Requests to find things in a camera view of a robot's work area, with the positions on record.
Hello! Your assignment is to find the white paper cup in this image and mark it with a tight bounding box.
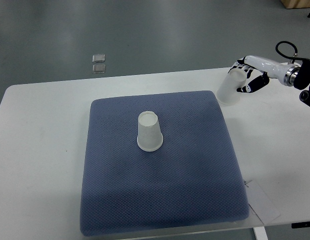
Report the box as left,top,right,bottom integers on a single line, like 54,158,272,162
137,111,164,152
215,68,247,105

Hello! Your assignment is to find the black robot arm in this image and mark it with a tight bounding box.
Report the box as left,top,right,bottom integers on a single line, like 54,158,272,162
293,58,310,107

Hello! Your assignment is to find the black table control panel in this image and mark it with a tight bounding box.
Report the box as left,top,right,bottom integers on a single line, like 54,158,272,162
291,221,310,229

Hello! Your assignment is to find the black cable loop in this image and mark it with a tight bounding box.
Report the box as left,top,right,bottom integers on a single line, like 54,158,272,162
275,40,310,65

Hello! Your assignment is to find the white paper tag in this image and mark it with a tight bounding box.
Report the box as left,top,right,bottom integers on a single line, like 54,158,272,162
245,180,281,225

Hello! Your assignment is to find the white paper cup on cushion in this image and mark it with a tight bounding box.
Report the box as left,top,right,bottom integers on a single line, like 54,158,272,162
137,111,164,152

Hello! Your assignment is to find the wooden furniture corner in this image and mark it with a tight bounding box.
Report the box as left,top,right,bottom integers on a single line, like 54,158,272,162
280,0,310,9

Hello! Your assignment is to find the upper metal floor plate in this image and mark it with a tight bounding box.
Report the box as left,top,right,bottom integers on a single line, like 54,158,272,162
92,53,106,63

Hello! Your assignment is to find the blue mesh cushion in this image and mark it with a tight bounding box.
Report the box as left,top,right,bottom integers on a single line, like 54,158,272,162
80,90,250,236

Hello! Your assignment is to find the white table leg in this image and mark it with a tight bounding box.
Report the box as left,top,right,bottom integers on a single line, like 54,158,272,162
253,226,268,240

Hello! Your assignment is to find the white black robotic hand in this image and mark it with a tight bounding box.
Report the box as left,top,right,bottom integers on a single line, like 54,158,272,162
232,55,301,93

